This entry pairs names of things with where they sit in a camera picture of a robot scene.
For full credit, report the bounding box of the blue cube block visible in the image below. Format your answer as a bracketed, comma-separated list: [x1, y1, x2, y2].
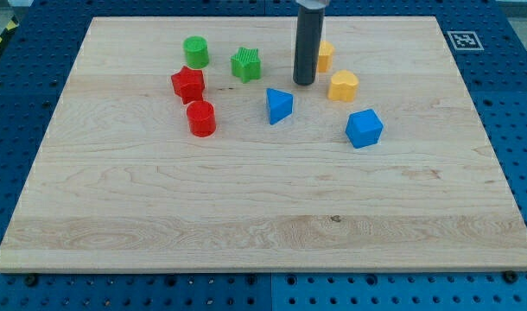
[345, 109, 384, 149]

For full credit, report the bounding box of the yellow heart block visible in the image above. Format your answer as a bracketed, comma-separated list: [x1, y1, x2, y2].
[327, 70, 359, 102]

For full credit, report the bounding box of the blue triangle block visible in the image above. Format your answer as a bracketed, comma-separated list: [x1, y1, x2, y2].
[266, 88, 294, 125]

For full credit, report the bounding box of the red cylinder block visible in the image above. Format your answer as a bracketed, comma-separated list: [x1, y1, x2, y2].
[187, 100, 216, 137]

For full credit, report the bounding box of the light wooden board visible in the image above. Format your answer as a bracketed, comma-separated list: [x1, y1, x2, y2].
[0, 16, 527, 274]

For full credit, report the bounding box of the green star block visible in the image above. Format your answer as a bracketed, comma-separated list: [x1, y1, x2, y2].
[231, 47, 261, 83]

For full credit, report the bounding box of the red star block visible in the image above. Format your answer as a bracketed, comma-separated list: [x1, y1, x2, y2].
[170, 66, 205, 105]

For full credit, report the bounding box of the yellow pentagon block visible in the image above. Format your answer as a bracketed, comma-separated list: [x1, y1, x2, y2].
[317, 41, 335, 73]

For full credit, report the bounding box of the green cylinder block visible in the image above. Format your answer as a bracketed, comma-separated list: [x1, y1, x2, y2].
[182, 36, 209, 69]

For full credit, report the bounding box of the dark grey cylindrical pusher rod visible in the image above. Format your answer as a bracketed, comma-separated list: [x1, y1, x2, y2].
[293, 6, 325, 86]

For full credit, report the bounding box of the white fiducial marker tag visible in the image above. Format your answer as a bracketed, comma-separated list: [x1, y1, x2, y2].
[447, 31, 484, 51]

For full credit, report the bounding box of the black yellow hazard tape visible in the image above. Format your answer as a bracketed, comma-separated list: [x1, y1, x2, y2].
[0, 16, 20, 57]

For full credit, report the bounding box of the silver rod mount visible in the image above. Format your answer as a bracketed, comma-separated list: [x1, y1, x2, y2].
[295, 0, 330, 10]

